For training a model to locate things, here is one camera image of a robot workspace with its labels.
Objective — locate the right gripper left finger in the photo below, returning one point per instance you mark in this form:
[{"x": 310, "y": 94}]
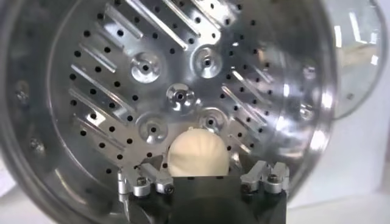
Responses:
[{"x": 143, "y": 184}]

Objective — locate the perforated steel steamer basket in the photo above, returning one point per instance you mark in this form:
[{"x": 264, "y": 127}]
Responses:
[{"x": 91, "y": 76}]

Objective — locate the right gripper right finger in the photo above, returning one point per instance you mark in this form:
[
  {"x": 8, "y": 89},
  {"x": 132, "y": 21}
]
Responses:
[{"x": 274, "y": 179}]

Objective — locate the white steamed baozi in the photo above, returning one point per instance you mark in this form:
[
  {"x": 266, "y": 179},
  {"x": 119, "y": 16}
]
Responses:
[{"x": 198, "y": 152}]

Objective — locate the round glass pot lid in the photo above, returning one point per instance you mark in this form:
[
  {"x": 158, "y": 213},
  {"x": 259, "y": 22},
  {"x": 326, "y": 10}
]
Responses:
[{"x": 356, "y": 79}]

